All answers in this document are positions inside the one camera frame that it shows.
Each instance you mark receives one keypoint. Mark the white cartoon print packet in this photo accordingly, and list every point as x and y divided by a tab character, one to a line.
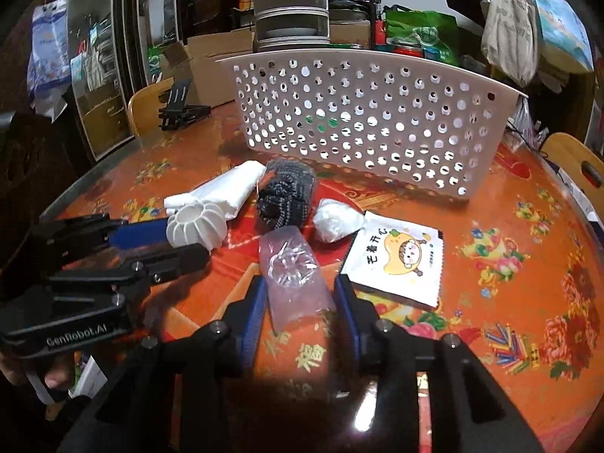
401	285

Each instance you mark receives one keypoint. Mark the beige canvas tote bag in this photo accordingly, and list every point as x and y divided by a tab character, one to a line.
509	23

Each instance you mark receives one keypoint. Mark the white perforated plastic basket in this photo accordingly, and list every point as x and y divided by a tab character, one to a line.
330	59

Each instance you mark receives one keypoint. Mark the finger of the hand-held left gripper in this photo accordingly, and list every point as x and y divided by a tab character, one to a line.
139	235
181	258

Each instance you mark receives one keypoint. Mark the wooden chair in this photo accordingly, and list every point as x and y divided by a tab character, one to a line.
566	151
141	113

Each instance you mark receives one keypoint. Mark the clear plastic pouch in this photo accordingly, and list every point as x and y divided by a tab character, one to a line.
292	283

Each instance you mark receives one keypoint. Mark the person's left hand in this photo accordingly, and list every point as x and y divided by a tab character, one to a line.
55	380

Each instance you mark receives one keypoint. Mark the glass door cabinet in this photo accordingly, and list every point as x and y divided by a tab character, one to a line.
96	118

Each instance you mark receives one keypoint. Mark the black folding stand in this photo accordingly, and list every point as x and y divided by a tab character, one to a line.
181	99

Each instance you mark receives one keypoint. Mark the small cardboard box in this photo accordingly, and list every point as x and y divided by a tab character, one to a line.
349	33

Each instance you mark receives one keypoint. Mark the green plastic bag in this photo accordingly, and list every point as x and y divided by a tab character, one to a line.
424	23

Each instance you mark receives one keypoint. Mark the crumpled white plastic bag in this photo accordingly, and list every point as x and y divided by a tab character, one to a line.
336	222

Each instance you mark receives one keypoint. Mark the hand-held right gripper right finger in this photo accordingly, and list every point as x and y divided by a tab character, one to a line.
347	314

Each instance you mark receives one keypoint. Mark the blue printed tote bag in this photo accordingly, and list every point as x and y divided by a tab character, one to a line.
561	28

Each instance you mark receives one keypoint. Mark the dark striped sock bundle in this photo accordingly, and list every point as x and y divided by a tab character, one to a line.
283	198

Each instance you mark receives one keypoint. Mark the white ribbed round sponge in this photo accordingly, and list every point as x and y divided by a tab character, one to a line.
198	231

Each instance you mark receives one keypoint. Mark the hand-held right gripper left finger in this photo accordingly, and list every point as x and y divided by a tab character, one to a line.
252	314

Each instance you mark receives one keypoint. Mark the blue white plastic bag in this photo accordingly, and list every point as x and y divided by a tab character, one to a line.
47	47

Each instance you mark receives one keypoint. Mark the open cardboard box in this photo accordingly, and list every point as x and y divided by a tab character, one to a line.
212	56

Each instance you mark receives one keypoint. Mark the white paper card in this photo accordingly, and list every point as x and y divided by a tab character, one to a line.
88	377

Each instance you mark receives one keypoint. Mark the clear plastic bag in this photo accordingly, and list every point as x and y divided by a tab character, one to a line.
521	122

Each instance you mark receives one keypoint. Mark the stack of round lidded containers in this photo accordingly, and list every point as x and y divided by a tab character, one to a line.
290	14

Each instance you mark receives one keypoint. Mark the white rolled cloth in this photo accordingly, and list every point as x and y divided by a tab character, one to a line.
222	188

